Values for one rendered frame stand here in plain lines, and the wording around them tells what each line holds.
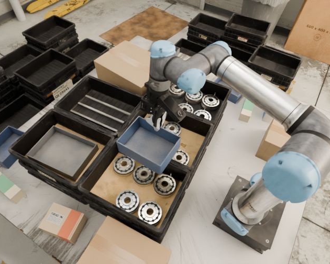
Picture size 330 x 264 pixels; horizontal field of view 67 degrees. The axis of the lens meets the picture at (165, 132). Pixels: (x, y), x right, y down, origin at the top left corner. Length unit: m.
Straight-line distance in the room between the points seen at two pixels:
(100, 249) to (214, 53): 0.83
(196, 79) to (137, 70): 0.92
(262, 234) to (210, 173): 0.39
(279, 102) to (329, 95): 2.60
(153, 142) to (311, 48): 3.01
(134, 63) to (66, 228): 1.02
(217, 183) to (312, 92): 2.13
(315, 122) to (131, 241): 0.77
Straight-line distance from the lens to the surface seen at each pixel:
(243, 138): 1.57
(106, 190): 1.20
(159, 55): 0.77
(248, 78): 0.76
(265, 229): 1.24
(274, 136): 1.43
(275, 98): 0.74
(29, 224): 1.39
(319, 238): 2.30
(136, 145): 1.01
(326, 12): 3.67
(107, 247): 1.09
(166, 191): 1.14
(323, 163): 0.66
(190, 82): 0.71
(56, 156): 1.35
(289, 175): 0.62
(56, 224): 1.26
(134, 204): 1.12
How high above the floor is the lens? 1.91
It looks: 53 degrees down
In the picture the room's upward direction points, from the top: 3 degrees clockwise
